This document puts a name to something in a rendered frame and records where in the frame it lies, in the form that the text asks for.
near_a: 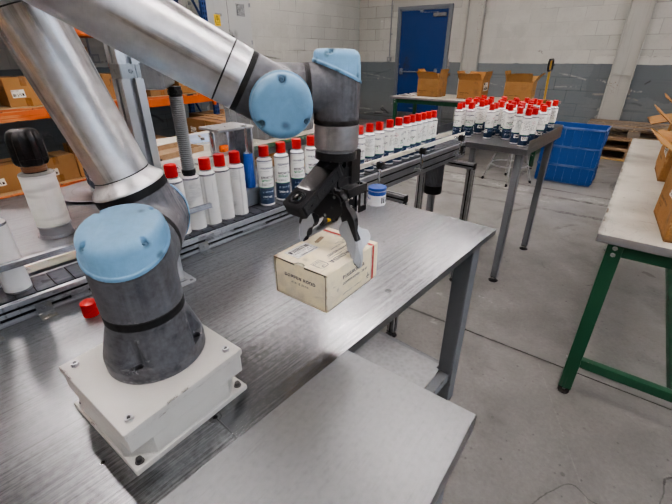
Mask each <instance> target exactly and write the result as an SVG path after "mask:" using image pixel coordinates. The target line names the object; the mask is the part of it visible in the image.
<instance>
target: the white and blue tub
mask: <svg viewBox="0 0 672 504"><path fill-rule="evenodd" d="M386 189H387V186H385V185H383V184H371V185H369V186H368V204H369V205H370V206H375V207H380V206H384V205H385V203H386Z"/></svg>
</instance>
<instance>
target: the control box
mask: <svg viewBox="0 0 672 504"><path fill-rule="evenodd" d="M138 64H139V66H140V71H141V76H142V78H143V79H144V84H145V89H146V90H164V89H166V88H168V87H170V86H171V85H173V84H174V83H175V80H173V79H172V78H170V77H168V76H166V75H164V74H162V73H160V72H158V71H156V70H154V69H152V68H150V67H149V66H147V65H145V64H143V63H141V62H140V63H138Z"/></svg>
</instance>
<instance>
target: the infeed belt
mask: <svg viewBox="0 0 672 504"><path fill-rule="evenodd" d="M281 206H284V205H283V202H281V201H277V197H275V205H274V206H272V207H262V206H261V205H260V203H258V204H255V205H252V206H249V207H248V209H249V214H248V215H246V216H241V217H238V216H235V218H234V219H233V220H229V221H222V223H221V224H220V225H217V226H208V227H207V229H205V230H202V231H192V234H190V235H188V236H185V238H184V241H185V240H188V239H191V238H194V237H196V236H199V235H202V234H205V233H208V232H211V231H213V230H216V229H219V228H222V227H225V226H228V225H230V224H233V223H236V222H239V221H242V220H244V219H247V218H250V217H253V216H256V215H259V214H261V213H264V212H267V211H270V210H273V209H276V208H278V207H281ZM64 268H65V269H64ZM64 268H63V267H62V268H59V269H56V270H52V271H49V272H46V274H47V275H46V274H45V273H43V274H40V275H37V276H34V277H31V278H30V279H31V282H32V284H33V287H32V288H31V289H30V290H28V291H26V292H24V293H21V294H17V295H6V294H5V293H4V290H3V288H2V287H1V288H0V306H2V305H5V304H7V303H10V302H13V301H16V300H19V299H21V298H24V297H27V296H30V295H33V294H36V293H38V292H41V291H44V290H47V289H50V288H52V287H55V286H58V285H61V284H64V283H67V282H69V281H72V280H75V279H78V278H81V277H84V276H85V274H84V272H83V271H82V270H81V268H80V266H79V264H78V262H77V263H74V264H71V265H68V266H65V267H64Z"/></svg>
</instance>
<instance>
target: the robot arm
mask: <svg viewBox="0 0 672 504"><path fill-rule="evenodd" d="M74 28H76V29H78V30H80V31H81V32H83V33H85V34H87V35H89V36H91V37H93V38H95V39H97V40H99V41H101V42H103V43H104V44H106V45H108V46H110V47H112V48H114V49H116V50H118V51H120V52H122V53H124V54H126V55H127V56H129V57H131V58H133V59H135V60H137V61H139V62H141V63H143V64H145V65H147V66H149V67H150V68H152V69H154V70H156V71H158V72H160V73H162V74H164V75H166V76H168V77H170V78H172V79H173V80H175V81H177V82H179V83H181V84H183V85H185V86H187V87H189V88H191V89H193V90H195V91H196V92H198V93H200V94H202V95H204V96H206V97H208V98H210V99H212V100H214V101H216V102H218V103H219V104H221V105H223V106H225V107H227V108H229V109H231V110H233V111H235V112H237V113H238V114H240V115H242V116H244V117H246V118H248V119H250V120H252V121H254V123H255V124H256V126H257V127H258V128H259V129H260V130H262V131H263V132H264V133H266V134H267V135H269V136H271V137H274V138H279V139H287V138H291V137H294V136H296V135H298V134H300V133H301V132H302V131H303V130H304V129H305V128H306V127H307V125H308V124H309V123H310V120H311V117H312V113H313V114H314V147H315V148H316V149H315V158H316V159H317V160H319V162H318V163H317V164H316V165H315V166H314V167H313V168H312V169H311V171H310V172H309V173H308V174H307V175H306V176H305V177H304V178H303V180H302V181H301V182H300V183H299V184H298V185H297V186H296V187H295V189H294V190H293V191H292V192H291V193H290V194H289V195H288V196H287V198H286V199H285V200H284V201H283V205H284V206H285V208H286V210H287V212H288V213H289V214H291V215H294V216H297V217H300V218H299V223H300V227H299V232H300V241H303V242H304V241H306V240H308V239H309V236H310V235H311V234H312V230H313V229H314V228H315V227H317V226H318V225H319V224H320V223H321V222H322V220H323V218H324V217H326V218H329V219H331V221H332V222H336V221H338V218H339V217H341V221H342V223H341V225H340V227H339V233H340V235H341V237H342V238H343V239H344V240H345V242H346V246H347V250H348V252H349V253H350V257H351V258H352V259H353V263H354V265H355V266H356V267H357V268H358V269H359V268H361V267H362V262H363V248H364V247H365V246H366V244H367V243H368V242H369V241H370V233H369V231H368V230H367V229H362V228H360V227H359V225H358V217H357V214H356V211H357V206H358V213H360V212H362V211H364V210H366V198H367V183H365V182H361V181H360V160H361V149H358V142H359V105H360V84H361V83H362V81H361V64H360V55H359V53H358V52H357V51H356V50H354V49H338V48H319V49H316V50H315V51H314V53H313V58H312V62H307V63H304V62H302V63H300V62H274V61H272V60H270V59H269V58H267V57H265V56H264V55H262V54H260V53H258V52H256V51H255V50H254V49H252V48H250V47H249V46H247V45H245V44H244V43H242V42H240V41H239V40H237V39H235V38H234V37H232V36H230V35H229V34H227V33H225V32H224V31H222V30H221V29H219V28H217V27H216V26H214V25H212V24H211V23H209V22H207V21H206V20H204V19H202V18H201V17H199V16H197V15H196V14H194V13H192V12H191V11H189V10H187V9H186V8H184V7H182V6H181V5H179V4H178V3H176V2H174V1H173V0H0V39H1V40H2V42H3V43H4V45H5V47H6V48H7V50H8V51H9V53H10V54H11V56H12V57H13V59H14V60H15V62H16V64H17V65H18V67H19V68H20V70H21V71H22V73H23V74H24V76H25V77H26V79H27V81H28V82H29V84H30V85H31V87H32V88H33V90H34V91H35V93H36V94H37V96H38V98H39V99H40V101H41V102H42V104H43V105H44V107H45V108H46V110H47V112H48V113H49V115H50V116H51V118H52V119H53V121H54V122H55V124H56V125H57V127H58V129H59V130H60V132H61V133H62V135H63V136H64V138H65V139H66V141H67V142H68V144H69V146H70V147H71V149H72V150H73V152H74V153H75V155H76V156H77V158H78V159H79V161H80V163H81V164H82V166H83V167H84V169H85V170H86V172H87V173H88V175H89V177H90V178H91V180H92V181H93V183H94V184H95V189H94V193H93V196H92V201H93V202H94V204H95V205H96V207H97V208H98V210H99V211H100V213H99V214H92V215H91V216H89V217H88V218H86V219H85V220H84V221H83V222H82V223H81V224H80V225H79V227H78V228H77V230H76V232H75V235H74V246H75V249H76V258H77V262H78V264H79V266H80V268H81V270H82V271H83V272H84V274H85V277H86V280H87V282H88V285H89V287H90V290H91V292H92V295H93V298H94V300H95V303H96V305H97V308H98V310H99V313H100V316H101V318H102V320H103V323H104V338H103V360H104V363H105V366H106V368H107V371H108V373H109V374H110V375H111V376H112V377H113V378H114V379H115V380H117V381H119V382H122V383H126V384H132V385H143V384H151V383H155V382H159V381H162V380H165V379H168V378H170V377H172V376H175V375H176V374H178V373H180V372H182V371H183V370H185V369H186V368H187V367H189V366H190V365H191V364H192V363H193V362H194V361H195V360H196V359H197V358H198V357H199V355H200V354H201V352H202V351H203V349H204V346H205V341H206V338H205V333H204V328H203V325H202V323H201V321H200V319H199V318H198V317H197V315H196V314H195V313H194V311H193V310H192V309H191V307H190V306H189V304H188V303H187V302H186V300H185V297H184V293H183V289H182V285H181V281H180V277H179V272H178V266H177V263H178V259H179V255H180V252H181V249H182V245H183V242H184V238H185V236H186V234H187V232H188V229H189V225H190V210H189V205H188V202H187V200H186V198H185V196H184V195H183V194H182V192H181V191H180V190H179V189H178V188H177V187H175V186H174V185H172V184H170V183H169V181H168V180H167V178H166V176H165V174H164V172H163V171H162V169H160V168H157V167H154V166H152V165H150V164H148V163H147V161H146V159H145V157H144V155H143V153H142V152H141V150H140V148H139V146H138V144H137V142H136V141H135V139H134V137H133V135H132V133H131V131H130V130H129V128H128V126H127V124H126V122H125V120H124V119H123V117H122V115H121V113H120V111H119V110H118V108H117V106H116V104H115V102H114V100H113V99H112V97H111V95H110V93H109V91H108V89H107V88H106V86H105V84H104V82H103V80H102V78H101V77H100V75H99V73H98V71H97V69H96V67H95V66H94V64H93V62H92V60H91V58H90V57H89V55H88V53H87V51H86V49H85V47H84V46H83V44H82V42H81V40H80V38H79V36H78V35H77V33H76V31H75V29H74ZM359 184H360V185H359ZM362 192H364V204H363V205H361V206H360V204H361V193H362ZM357 195H359V197H358V199H357Z"/></svg>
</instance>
